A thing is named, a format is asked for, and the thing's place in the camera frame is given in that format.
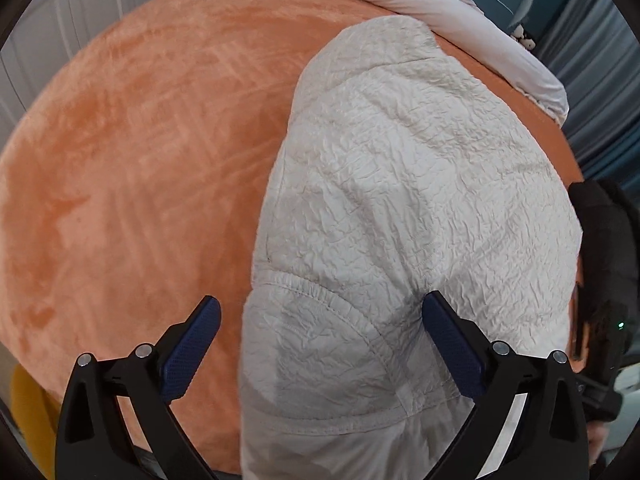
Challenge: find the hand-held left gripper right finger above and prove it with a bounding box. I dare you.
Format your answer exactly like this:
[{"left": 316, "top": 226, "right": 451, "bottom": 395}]
[{"left": 421, "top": 290, "right": 591, "bottom": 480}]

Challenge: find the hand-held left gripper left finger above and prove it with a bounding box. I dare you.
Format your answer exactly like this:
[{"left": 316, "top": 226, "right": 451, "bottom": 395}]
[{"left": 54, "top": 295, "right": 222, "bottom": 480}]

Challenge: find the white crinkled jacket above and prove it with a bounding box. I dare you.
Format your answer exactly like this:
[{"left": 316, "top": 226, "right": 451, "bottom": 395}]
[{"left": 239, "top": 15, "right": 586, "bottom": 480}]

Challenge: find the person's right forearm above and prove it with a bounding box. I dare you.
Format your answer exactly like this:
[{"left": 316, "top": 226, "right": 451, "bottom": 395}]
[{"left": 569, "top": 178, "right": 640, "bottom": 318}]

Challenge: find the person's right hand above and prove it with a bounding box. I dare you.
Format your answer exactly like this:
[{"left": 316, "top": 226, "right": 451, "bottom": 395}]
[{"left": 586, "top": 421, "right": 615, "bottom": 473}]

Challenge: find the yellow cloth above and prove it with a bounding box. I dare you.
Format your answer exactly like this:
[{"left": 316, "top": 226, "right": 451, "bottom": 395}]
[{"left": 9, "top": 362, "right": 65, "bottom": 480}]

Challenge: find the orange fleece blanket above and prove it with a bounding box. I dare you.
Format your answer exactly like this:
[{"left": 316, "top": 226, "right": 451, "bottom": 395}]
[{"left": 0, "top": 0, "right": 586, "bottom": 480}]

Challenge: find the blue curtain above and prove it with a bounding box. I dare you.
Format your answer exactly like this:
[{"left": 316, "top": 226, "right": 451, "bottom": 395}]
[{"left": 537, "top": 0, "right": 640, "bottom": 183}]

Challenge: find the small speckled object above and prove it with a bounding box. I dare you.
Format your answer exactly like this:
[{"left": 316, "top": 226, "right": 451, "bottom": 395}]
[{"left": 510, "top": 22, "right": 540, "bottom": 55}]

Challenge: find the white duvet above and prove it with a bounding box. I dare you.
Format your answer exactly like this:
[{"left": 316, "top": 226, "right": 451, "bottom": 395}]
[{"left": 181, "top": 0, "right": 571, "bottom": 126}]

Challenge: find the white panelled wardrobe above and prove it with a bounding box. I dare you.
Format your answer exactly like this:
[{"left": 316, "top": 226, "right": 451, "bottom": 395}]
[{"left": 0, "top": 0, "right": 196, "bottom": 128}]

